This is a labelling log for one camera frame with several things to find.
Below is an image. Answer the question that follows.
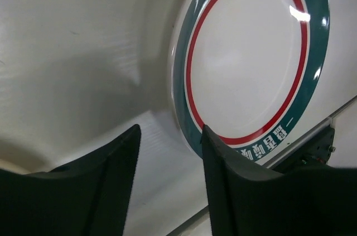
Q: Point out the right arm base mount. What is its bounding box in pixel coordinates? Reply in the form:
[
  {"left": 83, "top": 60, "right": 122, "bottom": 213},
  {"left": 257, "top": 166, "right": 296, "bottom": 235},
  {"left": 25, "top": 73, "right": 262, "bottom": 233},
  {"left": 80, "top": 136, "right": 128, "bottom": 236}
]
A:
[{"left": 272, "top": 126, "right": 336, "bottom": 174}]

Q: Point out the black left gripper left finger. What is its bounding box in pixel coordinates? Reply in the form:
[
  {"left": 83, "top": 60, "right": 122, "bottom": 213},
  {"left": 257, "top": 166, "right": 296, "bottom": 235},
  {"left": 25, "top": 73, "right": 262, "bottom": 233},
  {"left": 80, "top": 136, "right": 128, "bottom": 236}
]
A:
[{"left": 1, "top": 124, "right": 141, "bottom": 235}]

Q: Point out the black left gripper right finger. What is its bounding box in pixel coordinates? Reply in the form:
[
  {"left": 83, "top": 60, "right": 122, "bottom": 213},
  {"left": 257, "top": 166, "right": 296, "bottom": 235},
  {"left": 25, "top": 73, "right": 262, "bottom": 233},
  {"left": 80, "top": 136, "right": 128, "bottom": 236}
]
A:
[{"left": 201, "top": 126, "right": 356, "bottom": 235}]

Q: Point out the white plate green red rim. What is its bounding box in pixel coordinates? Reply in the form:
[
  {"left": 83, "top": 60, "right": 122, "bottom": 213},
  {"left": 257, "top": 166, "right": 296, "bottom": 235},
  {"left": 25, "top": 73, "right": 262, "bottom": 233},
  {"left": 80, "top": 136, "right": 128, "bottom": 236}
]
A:
[{"left": 169, "top": 0, "right": 330, "bottom": 163}]

